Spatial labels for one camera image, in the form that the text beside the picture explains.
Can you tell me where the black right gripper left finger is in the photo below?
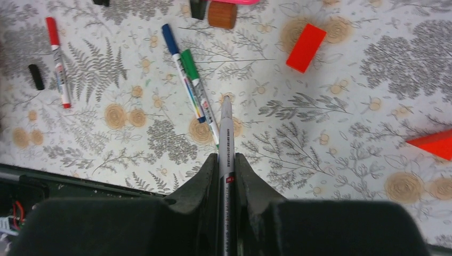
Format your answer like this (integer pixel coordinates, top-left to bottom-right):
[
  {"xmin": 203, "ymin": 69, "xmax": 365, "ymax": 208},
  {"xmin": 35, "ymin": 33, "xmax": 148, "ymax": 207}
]
[{"xmin": 9, "ymin": 154, "xmax": 218, "ymax": 255}]

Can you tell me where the black whiteboard left foot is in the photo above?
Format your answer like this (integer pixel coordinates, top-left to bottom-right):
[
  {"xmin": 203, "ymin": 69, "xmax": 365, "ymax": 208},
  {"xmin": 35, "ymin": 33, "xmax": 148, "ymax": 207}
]
[{"xmin": 93, "ymin": 0, "xmax": 110, "ymax": 7}]

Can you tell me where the blue capped marker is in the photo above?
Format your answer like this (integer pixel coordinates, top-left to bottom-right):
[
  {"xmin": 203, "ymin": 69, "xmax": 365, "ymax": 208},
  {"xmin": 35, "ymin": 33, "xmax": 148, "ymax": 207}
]
[{"xmin": 161, "ymin": 23, "xmax": 207, "ymax": 124}]

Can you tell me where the floral table mat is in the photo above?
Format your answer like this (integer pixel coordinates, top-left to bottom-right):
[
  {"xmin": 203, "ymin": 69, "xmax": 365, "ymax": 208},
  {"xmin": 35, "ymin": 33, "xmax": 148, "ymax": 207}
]
[{"xmin": 1, "ymin": 1, "xmax": 451, "ymax": 247}]

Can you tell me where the black marker cap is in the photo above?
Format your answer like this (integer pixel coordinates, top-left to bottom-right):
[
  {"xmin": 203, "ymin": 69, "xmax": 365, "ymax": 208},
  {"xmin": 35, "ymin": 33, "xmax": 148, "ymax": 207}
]
[{"xmin": 28, "ymin": 64, "xmax": 45, "ymax": 91}]

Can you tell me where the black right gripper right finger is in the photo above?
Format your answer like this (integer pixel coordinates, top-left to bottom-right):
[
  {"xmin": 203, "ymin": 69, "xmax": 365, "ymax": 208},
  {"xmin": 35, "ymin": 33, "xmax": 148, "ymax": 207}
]
[{"xmin": 235, "ymin": 153, "xmax": 429, "ymax": 255}]

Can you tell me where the white marker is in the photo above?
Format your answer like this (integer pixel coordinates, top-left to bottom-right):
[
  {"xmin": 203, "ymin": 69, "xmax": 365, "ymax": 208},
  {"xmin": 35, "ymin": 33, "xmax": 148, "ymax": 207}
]
[{"xmin": 216, "ymin": 96, "xmax": 237, "ymax": 255}]

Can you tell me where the brown wooden cylinder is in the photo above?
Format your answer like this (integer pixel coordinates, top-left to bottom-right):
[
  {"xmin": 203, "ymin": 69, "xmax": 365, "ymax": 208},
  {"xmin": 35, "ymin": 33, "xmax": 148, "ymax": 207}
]
[{"xmin": 207, "ymin": 1, "xmax": 237, "ymax": 29}]

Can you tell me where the red capped marker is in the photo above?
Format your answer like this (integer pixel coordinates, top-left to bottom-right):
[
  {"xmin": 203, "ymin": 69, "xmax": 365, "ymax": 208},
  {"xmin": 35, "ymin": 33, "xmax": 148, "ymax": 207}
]
[{"xmin": 45, "ymin": 17, "xmax": 71, "ymax": 109}]

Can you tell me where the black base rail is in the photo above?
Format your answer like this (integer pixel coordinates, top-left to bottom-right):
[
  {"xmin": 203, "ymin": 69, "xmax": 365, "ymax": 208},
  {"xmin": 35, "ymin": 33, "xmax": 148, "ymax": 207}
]
[{"xmin": 1, "ymin": 164, "xmax": 165, "ymax": 231}]

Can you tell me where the red rectangular block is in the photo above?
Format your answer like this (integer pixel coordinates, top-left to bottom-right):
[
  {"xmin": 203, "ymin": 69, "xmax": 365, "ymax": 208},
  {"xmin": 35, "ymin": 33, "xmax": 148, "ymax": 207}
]
[{"xmin": 286, "ymin": 24, "xmax": 327, "ymax": 73}]

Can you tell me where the red triangular block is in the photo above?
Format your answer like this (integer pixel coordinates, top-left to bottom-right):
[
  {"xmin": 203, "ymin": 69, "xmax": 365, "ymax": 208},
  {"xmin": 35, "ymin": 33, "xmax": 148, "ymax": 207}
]
[{"xmin": 406, "ymin": 130, "xmax": 451, "ymax": 161}]

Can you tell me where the green capped marker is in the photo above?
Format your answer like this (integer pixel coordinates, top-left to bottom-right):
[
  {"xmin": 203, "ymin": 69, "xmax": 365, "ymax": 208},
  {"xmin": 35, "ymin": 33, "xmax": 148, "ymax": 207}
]
[{"xmin": 181, "ymin": 49, "xmax": 219, "ymax": 148}]

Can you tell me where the pink framed whiteboard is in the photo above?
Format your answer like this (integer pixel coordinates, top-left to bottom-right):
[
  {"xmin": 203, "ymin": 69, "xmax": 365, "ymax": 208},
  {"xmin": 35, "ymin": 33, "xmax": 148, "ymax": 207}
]
[{"xmin": 212, "ymin": 0, "xmax": 260, "ymax": 5}]

